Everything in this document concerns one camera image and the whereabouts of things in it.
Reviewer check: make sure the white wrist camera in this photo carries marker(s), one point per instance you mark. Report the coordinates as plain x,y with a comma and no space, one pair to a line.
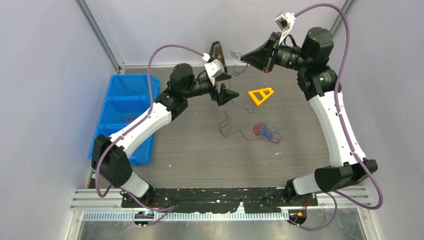
285,21
214,68

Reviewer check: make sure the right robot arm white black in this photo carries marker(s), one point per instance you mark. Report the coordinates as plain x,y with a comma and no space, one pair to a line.
349,165

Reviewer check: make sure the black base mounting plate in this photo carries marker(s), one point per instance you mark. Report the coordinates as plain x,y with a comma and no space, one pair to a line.
219,200

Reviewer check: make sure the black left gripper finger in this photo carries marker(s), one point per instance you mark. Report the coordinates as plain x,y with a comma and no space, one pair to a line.
224,76
225,95

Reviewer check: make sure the yellow triangular plastic piece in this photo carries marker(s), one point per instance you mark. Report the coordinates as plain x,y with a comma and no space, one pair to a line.
259,96

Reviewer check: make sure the black metronome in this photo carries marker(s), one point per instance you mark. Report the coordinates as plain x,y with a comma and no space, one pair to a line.
216,51

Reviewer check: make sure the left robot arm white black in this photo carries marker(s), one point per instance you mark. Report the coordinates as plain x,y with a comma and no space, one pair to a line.
110,154

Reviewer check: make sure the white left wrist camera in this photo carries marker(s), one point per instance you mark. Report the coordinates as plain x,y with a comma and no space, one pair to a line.
214,68

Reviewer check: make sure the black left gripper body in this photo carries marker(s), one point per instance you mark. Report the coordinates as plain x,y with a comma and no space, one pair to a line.
214,92

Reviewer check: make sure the blue plastic bin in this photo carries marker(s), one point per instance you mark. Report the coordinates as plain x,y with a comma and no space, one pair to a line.
127,98

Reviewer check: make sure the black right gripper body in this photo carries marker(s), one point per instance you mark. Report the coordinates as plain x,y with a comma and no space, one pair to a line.
274,47

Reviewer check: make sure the perforated metal rail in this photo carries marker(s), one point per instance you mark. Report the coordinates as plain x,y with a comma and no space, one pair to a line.
147,216

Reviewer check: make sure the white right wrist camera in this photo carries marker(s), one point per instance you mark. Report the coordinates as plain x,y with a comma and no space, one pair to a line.
285,21

